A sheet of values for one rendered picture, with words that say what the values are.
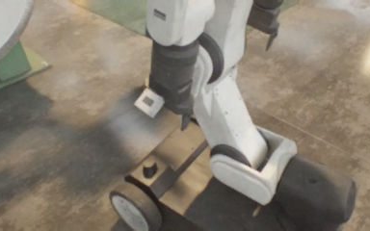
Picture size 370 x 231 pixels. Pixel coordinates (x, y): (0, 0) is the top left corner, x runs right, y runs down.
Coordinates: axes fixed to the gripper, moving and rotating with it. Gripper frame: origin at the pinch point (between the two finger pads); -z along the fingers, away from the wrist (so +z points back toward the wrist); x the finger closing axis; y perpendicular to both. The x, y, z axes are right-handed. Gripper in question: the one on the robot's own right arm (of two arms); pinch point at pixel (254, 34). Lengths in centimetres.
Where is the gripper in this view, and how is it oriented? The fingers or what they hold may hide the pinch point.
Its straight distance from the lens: 103.5
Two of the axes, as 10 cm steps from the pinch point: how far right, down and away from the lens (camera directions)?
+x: -8.0, -5.2, 3.1
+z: 1.4, -6.7, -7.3
